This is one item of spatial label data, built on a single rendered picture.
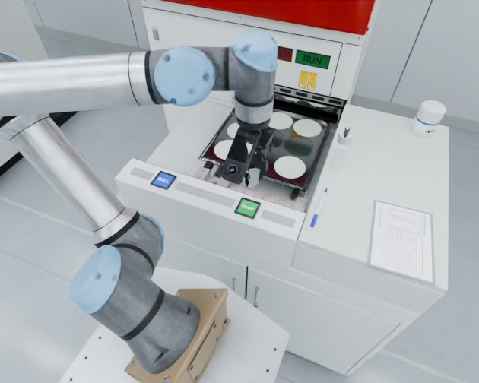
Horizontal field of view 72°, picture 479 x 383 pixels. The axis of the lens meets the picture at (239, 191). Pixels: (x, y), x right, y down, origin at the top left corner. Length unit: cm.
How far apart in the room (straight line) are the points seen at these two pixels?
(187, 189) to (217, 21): 64
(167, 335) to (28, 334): 139
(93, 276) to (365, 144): 86
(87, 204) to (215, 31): 82
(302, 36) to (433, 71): 180
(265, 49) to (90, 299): 52
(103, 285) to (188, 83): 38
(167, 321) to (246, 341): 26
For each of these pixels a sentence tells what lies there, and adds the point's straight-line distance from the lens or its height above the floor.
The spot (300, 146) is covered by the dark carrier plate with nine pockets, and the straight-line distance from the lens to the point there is 117.
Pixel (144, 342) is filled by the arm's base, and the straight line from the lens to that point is 69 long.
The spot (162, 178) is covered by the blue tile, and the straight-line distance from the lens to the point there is 98.
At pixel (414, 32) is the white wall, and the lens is 277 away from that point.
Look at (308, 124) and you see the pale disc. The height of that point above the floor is 90.
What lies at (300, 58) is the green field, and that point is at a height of 109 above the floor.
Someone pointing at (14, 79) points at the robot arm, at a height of 142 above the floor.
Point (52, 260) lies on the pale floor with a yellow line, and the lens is 217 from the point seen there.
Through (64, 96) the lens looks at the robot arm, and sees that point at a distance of 54.
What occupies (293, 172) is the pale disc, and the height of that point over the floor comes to 90.
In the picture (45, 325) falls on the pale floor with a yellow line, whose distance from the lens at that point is 200.
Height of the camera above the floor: 167
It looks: 50 degrees down
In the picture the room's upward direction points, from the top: straight up
